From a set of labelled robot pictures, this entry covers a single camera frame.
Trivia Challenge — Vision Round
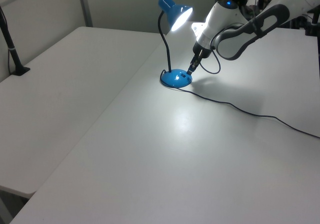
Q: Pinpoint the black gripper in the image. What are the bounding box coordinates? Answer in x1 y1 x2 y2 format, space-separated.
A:
187 41 214 75

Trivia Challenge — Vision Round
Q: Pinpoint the black camera stand with base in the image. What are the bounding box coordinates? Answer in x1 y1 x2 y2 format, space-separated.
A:
0 5 31 77

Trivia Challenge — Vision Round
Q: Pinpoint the black rectangular box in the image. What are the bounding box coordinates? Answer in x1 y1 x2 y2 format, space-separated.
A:
241 5 261 19

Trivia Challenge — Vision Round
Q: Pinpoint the black clamp-mounted camera stand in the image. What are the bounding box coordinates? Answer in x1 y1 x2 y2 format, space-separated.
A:
303 4 320 36

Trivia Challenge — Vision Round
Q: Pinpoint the grey partition frame post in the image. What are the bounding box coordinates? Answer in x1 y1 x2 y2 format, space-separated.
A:
76 0 94 28

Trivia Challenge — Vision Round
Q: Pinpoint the blue gooseneck desk lamp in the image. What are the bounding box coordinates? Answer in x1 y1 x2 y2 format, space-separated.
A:
157 0 195 88

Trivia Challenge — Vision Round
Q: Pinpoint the black lamp power cable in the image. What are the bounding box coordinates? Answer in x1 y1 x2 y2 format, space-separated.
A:
159 69 320 140

